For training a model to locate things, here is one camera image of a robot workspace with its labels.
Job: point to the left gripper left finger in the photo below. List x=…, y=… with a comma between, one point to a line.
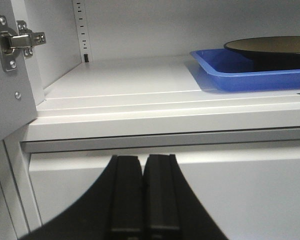
x=111, y=209

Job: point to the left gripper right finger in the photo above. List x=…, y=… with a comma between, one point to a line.
x=172, y=209

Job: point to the blue plastic tray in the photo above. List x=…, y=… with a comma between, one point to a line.
x=232, y=72

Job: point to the beige plate with black rim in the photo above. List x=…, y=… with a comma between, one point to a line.
x=270, y=53

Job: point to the white cabinet shelf lower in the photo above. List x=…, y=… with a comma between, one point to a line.
x=155, y=102

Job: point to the white cabinet door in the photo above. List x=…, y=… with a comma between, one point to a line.
x=17, y=105

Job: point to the metal cabinet door hinge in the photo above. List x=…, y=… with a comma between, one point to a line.
x=13, y=43

